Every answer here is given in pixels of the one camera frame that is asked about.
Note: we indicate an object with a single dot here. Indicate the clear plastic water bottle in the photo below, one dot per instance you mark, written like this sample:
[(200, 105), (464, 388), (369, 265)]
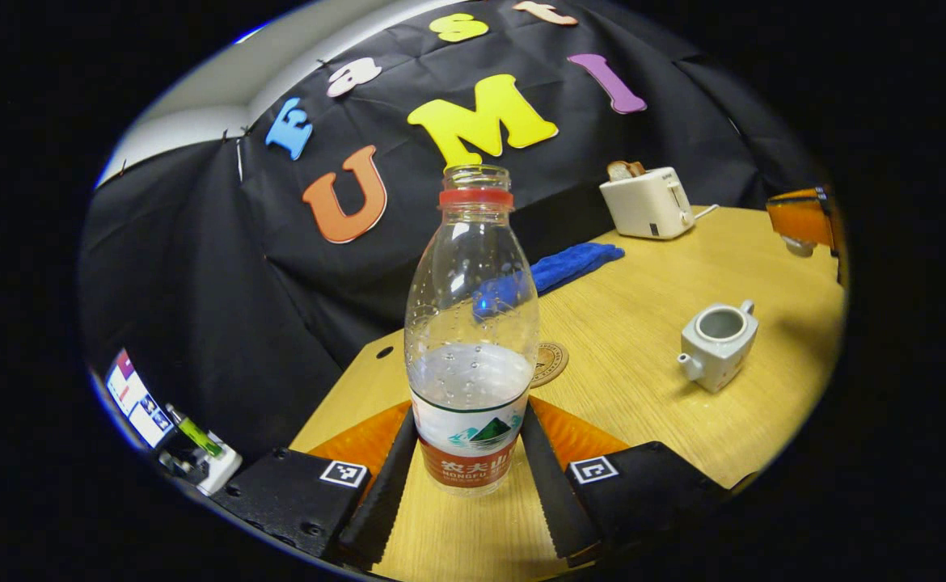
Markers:
[(471, 339)]

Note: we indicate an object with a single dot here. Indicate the computer monitor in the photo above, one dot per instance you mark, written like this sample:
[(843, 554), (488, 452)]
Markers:
[(137, 398)]

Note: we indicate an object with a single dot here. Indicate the black backdrop cloth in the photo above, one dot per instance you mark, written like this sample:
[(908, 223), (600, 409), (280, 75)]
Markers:
[(238, 283)]

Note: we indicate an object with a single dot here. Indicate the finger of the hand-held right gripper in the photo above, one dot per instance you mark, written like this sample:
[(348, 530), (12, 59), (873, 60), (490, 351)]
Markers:
[(800, 218)]

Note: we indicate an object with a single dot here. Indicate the green drink bottle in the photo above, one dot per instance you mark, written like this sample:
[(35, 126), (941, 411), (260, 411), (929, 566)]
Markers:
[(196, 432)]

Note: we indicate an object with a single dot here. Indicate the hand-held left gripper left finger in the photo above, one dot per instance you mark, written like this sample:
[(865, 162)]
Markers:
[(384, 501)]

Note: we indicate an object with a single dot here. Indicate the toast slice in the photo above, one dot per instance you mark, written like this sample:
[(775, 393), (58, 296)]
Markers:
[(625, 170)]

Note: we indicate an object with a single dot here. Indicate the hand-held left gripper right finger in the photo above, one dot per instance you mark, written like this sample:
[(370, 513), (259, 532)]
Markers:
[(550, 493)]

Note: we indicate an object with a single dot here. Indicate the white toaster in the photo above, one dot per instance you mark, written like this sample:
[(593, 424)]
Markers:
[(647, 202)]

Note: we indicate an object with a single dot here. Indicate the pale grey teacup lid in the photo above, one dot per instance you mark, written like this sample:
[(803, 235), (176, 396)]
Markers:
[(800, 246)]

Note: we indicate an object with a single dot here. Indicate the blue towel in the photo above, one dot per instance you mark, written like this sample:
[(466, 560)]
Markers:
[(574, 263)]

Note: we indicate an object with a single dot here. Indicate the white side table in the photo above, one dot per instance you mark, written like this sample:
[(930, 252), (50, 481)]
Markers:
[(214, 473)]

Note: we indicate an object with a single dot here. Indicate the pale grey ceramic teacup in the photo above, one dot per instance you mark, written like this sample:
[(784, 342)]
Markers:
[(715, 352)]

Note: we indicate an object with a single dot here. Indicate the round wooden coaster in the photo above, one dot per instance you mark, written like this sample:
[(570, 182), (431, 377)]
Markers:
[(552, 364)]

